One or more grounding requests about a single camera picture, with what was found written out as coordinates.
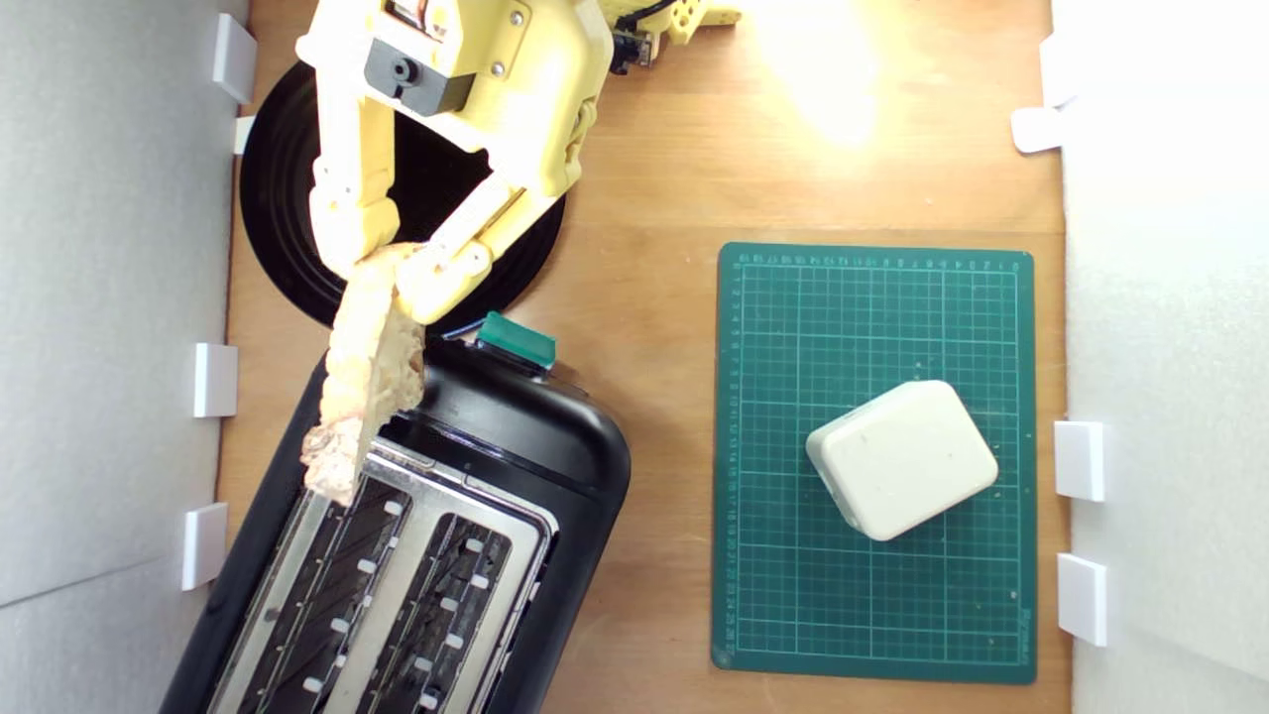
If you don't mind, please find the brown bread slice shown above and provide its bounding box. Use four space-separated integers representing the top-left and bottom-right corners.
300 243 427 507

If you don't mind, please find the green toaster lever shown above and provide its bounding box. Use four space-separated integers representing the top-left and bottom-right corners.
476 310 558 371

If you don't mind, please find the black two-slot toaster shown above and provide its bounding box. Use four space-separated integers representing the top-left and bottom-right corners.
159 319 633 714

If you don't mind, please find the black round plate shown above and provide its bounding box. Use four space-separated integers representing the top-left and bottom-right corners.
239 61 568 333

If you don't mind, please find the green cutting mat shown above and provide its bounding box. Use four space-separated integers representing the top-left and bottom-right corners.
711 242 1039 685

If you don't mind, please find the white block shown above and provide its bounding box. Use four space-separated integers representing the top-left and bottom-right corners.
805 380 1000 542

